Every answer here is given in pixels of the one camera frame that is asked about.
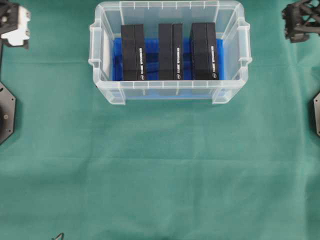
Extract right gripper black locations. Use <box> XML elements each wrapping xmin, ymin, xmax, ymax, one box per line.
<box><xmin>281</xmin><ymin>0</ymin><xmax>320</xmax><ymax>43</ymax></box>

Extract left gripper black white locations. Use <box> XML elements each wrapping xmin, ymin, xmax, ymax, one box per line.
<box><xmin>0</xmin><ymin>2</ymin><xmax>31</xmax><ymax>49</ymax></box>

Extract black camera box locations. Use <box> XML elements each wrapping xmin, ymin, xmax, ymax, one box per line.
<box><xmin>120</xmin><ymin>24</ymin><xmax>148</xmax><ymax>81</ymax></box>
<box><xmin>190</xmin><ymin>22</ymin><xmax>220</xmax><ymax>81</ymax></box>
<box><xmin>158</xmin><ymin>23</ymin><xmax>184</xmax><ymax>81</ymax></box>

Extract clear plastic storage case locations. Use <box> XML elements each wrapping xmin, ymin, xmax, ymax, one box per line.
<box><xmin>88</xmin><ymin>0</ymin><xmax>252</xmax><ymax>105</ymax></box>

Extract blue foam insert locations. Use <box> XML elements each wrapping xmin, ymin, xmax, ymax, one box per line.
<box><xmin>112</xmin><ymin>38</ymin><xmax>225</xmax><ymax>81</ymax></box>

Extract green table cloth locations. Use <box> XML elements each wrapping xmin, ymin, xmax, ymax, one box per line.
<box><xmin>0</xmin><ymin>0</ymin><xmax>320</xmax><ymax>240</ymax></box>

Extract black metal clip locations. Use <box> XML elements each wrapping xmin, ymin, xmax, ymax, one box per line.
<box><xmin>51</xmin><ymin>232</ymin><xmax>65</xmax><ymax>240</ymax></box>

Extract black aluminium frame post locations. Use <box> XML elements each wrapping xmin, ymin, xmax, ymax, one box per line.
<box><xmin>0</xmin><ymin>39</ymin><xmax>4</xmax><ymax>72</ymax></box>

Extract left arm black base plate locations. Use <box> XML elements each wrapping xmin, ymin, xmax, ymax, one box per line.
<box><xmin>0</xmin><ymin>82</ymin><xmax>16</xmax><ymax>144</ymax></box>

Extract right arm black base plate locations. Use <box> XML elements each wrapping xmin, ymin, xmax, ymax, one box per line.
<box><xmin>307</xmin><ymin>92</ymin><xmax>320</xmax><ymax>138</ymax></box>

